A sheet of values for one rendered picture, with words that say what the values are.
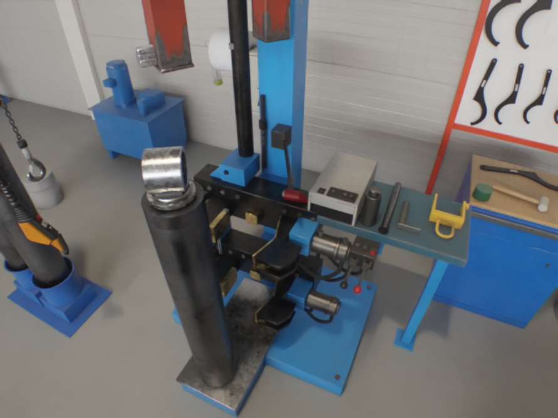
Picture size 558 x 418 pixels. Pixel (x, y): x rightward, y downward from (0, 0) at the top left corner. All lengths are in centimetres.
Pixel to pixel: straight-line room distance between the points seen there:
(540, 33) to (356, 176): 185
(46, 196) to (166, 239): 287
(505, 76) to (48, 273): 352
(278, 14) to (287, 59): 35
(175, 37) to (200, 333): 121
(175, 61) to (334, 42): 223
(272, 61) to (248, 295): 156
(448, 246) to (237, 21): 136
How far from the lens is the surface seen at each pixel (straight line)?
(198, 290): 147
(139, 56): 126
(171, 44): 124
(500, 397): 274
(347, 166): 189
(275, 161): 196
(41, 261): 263
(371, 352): 257
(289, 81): 172
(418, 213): 190
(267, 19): 136
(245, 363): 231
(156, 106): 401
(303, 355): 237
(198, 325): 167
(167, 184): 115
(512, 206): 241
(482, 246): 253
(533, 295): 284
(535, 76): 323
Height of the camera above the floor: 223
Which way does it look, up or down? 41 degrees down
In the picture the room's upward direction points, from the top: straight up
